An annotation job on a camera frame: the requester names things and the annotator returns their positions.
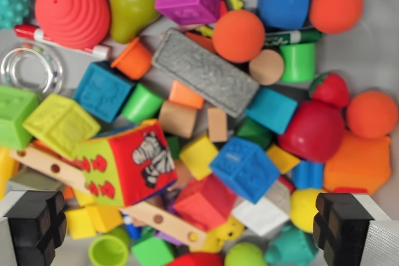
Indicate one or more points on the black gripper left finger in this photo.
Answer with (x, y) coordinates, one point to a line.
(34, 231)

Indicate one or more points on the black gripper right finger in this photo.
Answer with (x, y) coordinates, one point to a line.
(343, 228)

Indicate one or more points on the fabric cube with zebra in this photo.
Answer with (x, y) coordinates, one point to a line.
(124, 163)

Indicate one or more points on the yellow toy lemon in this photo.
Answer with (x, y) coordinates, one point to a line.
(304, 210)

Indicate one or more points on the teal rubber animal toy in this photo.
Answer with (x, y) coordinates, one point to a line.
(290, 247)

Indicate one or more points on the blue wooden cylinder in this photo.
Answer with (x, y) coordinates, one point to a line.
(307, 175)

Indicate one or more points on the orange soft hexagon block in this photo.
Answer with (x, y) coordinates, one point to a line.
(357, 163)

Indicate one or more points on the yellow plastic toy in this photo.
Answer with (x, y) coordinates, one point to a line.
(6, 169)

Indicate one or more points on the lime green plastic cup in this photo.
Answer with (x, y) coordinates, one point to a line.
(109, 248)

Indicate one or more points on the white grey block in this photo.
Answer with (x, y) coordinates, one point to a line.
(260, 216)

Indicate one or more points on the small yellow wooden block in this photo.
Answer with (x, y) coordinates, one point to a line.
(282, 158)

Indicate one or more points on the small blue toy piece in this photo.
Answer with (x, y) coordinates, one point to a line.
(132, 227)

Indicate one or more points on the red toy apple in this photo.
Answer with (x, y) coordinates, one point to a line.
(311, 132)

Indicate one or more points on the lime green ball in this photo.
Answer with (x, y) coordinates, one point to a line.
(244, 255)

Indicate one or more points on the yellow-green embossed soft cube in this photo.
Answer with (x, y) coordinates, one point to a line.
(60, 124)

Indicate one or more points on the blue embossed soft cube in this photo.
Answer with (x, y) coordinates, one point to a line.
(244, 169)

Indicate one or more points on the yellow rubber duck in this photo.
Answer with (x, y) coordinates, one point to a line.
(226, 231)

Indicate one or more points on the green embossed soft cube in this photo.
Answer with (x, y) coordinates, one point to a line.
(14, 116)

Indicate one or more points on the orange foam ball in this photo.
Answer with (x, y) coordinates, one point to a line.
(372, 115)
(238, 36)
(336, 6)

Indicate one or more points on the dark green wooden block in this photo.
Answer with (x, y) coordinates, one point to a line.
(252, 132)

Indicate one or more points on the purple toy piece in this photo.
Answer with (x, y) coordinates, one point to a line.
(168, 236)

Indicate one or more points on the plain teal block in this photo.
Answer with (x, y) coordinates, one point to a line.
(271, 110)

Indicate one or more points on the red toy strawberry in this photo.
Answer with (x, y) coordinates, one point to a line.
(330, 90)

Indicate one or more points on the red embossed soft cube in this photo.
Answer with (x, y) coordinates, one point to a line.
(204, 202)

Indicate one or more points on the red rounded toy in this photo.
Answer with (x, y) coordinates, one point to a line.
(196, 259)

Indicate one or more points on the teal embossed soft cube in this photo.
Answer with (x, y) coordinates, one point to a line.
(101, 91)

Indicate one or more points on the small green wooden block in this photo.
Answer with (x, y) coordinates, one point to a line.
(173, 147)

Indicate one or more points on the small natural wooden block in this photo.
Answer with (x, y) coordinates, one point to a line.
(217, 125)

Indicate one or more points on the round wooden cylinder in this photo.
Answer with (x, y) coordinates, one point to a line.
(266, 67)

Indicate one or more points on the thick wooden cylinder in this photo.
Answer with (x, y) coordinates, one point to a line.
(177, 119)

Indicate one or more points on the orange plastic cup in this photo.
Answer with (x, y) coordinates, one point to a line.
(132, 58)

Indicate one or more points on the green whiteboard marker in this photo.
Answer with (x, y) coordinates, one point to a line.
(290, 37)

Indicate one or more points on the red whiteboard marker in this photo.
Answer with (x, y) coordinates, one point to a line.
(29, 32)

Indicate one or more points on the orange wooden block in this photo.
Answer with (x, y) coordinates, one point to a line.
(185, 95)

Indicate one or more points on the grey felt eraser block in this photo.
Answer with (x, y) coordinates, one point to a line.
(205, 71)

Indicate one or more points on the red ridged dome toy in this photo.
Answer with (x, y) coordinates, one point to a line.
(73, 13)

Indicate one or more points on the teal spiky ball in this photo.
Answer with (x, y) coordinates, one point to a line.
(11, 1)

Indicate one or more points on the plain blue soft cube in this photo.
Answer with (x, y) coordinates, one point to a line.
(283, 4)

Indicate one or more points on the red-orange wooden block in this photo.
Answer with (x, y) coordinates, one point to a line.
(201, 41)

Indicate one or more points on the olive green plastic pear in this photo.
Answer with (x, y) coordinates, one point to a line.
(131, 1)

